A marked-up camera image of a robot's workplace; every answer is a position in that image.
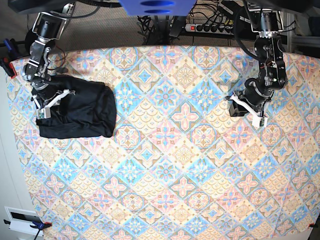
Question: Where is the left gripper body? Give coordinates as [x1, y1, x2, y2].
[225, 78, 274, 117]

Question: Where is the white power strip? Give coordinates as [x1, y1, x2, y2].
[184, 23, 233, 35]

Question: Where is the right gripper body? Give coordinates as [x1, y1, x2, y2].
[31, 84, 76, 110]

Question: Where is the patterned tablecloth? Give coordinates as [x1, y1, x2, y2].
[5, 46, 320, 240]

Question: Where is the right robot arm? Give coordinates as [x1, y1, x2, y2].
[22, 2, 75, 120]

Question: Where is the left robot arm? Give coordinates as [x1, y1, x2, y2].
[225, 0, 288, 120]

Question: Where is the blue clamp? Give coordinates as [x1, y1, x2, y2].
[3, 219, 52, 240]
[3, 38, 21, 59]

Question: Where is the black t-shirt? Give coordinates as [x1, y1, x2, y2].
[36, 75, 117, 139]

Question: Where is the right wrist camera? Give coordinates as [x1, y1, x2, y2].
[36, 107, 51, 120]

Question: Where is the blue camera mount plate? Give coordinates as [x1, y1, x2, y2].
[119, 0, 196, 17]

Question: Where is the blue clamp lower left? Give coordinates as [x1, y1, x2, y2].
[3, 219, 52, 240]

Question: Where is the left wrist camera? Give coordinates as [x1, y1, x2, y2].
[252, 115, 268, 128]

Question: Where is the blue clamp upper left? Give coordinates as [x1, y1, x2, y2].
[3, 38, 21, 59]

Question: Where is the red black clamp left edge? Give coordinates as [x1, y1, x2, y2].
[0, 57, 17, 79]

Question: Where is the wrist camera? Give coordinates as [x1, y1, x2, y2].
[36, 107, 51, 120]
[252, 115, 268, 128]

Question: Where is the white floor outlet box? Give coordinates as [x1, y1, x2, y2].
[4, 206, 41, 236]

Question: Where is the black round stool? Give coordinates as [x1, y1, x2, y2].
[24, 29, 38, 54]

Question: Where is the red clamp lower right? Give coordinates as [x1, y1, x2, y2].
[308, 223, 319, 228]

